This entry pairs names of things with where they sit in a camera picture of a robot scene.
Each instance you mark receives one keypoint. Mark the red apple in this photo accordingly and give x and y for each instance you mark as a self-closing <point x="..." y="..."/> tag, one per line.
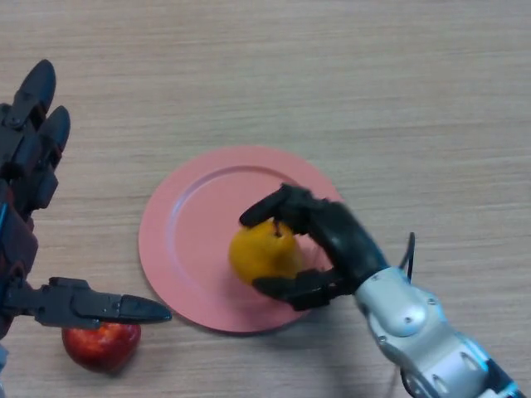
<point x="99" y="348"/>

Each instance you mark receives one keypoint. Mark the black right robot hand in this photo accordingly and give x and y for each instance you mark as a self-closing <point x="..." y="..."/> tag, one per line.
<point x="348" y="240"/>

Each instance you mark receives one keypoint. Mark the yellow pear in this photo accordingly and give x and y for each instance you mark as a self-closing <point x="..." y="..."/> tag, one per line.
<point x="263" y="253"/>

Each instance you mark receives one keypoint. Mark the pink round plate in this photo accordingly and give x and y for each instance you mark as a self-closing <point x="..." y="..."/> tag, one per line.
<point x="199" y="240"/>

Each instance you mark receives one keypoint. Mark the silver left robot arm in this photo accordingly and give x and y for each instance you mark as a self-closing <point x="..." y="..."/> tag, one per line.
<point x="3" y="356"/>

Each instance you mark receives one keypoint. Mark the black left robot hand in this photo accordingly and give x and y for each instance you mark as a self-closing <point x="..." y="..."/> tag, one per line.
<point x="16" y="232"/>

